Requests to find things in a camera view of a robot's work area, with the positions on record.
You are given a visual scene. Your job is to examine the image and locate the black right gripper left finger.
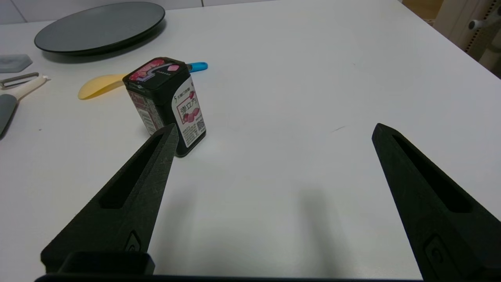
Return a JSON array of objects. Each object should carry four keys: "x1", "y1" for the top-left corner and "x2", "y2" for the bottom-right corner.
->
[{"x1": 40, "y1": 123, "x2": 179, "y2": 273}]

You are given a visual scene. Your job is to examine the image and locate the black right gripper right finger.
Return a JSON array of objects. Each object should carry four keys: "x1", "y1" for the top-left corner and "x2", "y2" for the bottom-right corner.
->
[{"x1": 372, "y1": 123, "x2": 501, "y2": 282}]

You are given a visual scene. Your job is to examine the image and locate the gray round plate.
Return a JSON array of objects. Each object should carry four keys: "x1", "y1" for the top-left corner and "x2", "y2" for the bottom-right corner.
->
[{"x1": 34, "y1": 1, "x2": 166, "y2": 54}]

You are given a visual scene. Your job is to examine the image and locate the black pink gum box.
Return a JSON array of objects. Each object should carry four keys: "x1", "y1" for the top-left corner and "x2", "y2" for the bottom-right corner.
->
[{"x1": 123, "y1": 57, "x2": 207, "y2": 157}]

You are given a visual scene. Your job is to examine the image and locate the gray cutlery case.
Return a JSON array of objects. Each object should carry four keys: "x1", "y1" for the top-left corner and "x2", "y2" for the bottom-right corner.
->
[{"x1": 0, "y1": 54, "x2": 33, "y2": 74}]

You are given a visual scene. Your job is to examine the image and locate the white side shelf unit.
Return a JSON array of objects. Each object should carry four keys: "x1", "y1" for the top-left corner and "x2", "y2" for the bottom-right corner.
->
[{"x1": 434, "y1": 0, "x2": 501, "y2": 79}]

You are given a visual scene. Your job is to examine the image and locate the yellow spoon blue handle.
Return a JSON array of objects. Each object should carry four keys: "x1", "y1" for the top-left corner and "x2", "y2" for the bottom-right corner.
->
[{"x1": 77, "y1": 62, "x2": 208, "y2": 100}]

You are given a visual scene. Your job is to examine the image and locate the white peeler gray handle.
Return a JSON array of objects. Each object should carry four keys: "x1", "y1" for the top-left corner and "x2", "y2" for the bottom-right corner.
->
[{"x1": 0, "y1": 72, "x2": 50, "y2": 138}]

